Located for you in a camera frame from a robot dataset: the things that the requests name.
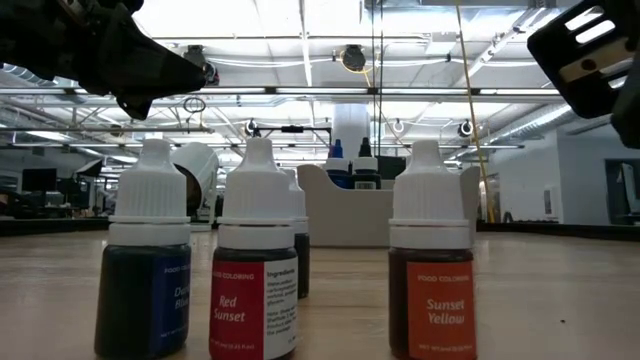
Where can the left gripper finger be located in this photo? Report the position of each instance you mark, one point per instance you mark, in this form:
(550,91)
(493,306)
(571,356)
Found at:
(140,65)
(135,107)

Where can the small dark blue dropper bottle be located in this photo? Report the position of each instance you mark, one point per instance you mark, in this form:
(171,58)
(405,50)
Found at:
(145,300)

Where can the blue-capped food coloring bottle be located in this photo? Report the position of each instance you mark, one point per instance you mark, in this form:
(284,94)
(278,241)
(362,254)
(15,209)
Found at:
(339,172)

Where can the small red sunset dropper bottle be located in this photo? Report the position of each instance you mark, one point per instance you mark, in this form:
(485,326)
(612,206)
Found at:
(235,310)

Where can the small black dropper bottle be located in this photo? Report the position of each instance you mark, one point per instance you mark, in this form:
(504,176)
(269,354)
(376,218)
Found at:
(302,265)

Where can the black-capped food coloring bottle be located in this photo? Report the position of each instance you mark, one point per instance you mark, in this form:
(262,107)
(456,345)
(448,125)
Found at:
(366,165)

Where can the black background monitor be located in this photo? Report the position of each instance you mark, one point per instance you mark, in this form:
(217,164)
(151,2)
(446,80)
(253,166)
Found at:
(40,179)

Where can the ceiling light strip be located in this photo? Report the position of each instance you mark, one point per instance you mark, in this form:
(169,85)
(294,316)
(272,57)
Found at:
(275,91)

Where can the black background screen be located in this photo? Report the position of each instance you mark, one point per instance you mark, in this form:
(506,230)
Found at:
(392,166)

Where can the small sunset yellow dropper bottle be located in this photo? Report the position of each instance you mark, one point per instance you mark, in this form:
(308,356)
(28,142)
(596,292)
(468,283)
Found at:
(440,310)

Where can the black aluminium table frame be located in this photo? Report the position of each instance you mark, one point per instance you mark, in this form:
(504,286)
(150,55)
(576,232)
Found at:
(50,226)

